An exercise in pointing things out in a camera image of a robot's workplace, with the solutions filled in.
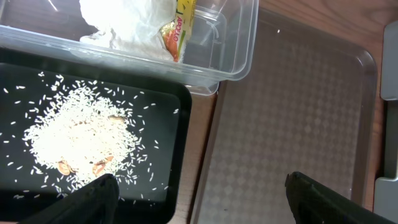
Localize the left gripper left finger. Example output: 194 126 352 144
19 174 119 224

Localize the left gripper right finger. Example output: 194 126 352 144
285 172 394 224

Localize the pile of rice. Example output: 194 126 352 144
2 71 180 200

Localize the white tissue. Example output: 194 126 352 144
79 0 177 61

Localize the yellow snack wrapper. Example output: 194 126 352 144
160 0 197 63

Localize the black waste tray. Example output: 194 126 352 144
1 49 192 223

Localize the brown serving tray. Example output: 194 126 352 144
191 9 377 223

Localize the clear plastic bin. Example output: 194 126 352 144
1 0 259 95

